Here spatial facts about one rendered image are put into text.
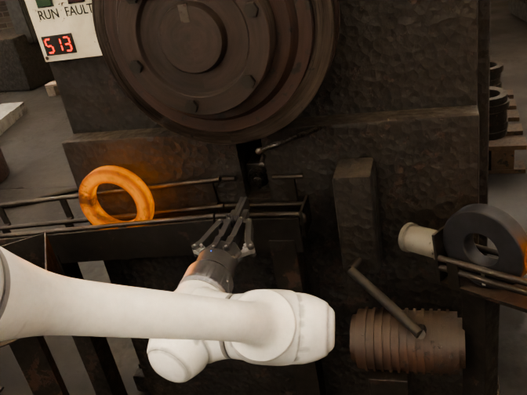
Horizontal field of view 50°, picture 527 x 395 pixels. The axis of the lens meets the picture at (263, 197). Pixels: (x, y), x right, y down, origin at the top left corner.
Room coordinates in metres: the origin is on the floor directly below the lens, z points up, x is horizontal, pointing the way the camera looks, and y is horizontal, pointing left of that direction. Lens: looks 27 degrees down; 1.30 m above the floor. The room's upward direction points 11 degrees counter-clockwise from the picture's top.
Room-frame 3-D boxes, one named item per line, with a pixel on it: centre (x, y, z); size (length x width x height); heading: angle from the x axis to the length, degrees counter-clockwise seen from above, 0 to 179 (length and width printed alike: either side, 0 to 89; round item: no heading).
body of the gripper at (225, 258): (0.90, 0.10, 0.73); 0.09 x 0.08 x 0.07; 161
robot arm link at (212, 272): (0.83, 0.13, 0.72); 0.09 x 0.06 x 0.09; 71
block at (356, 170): (1.05, -0.19, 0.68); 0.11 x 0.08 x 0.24; 161
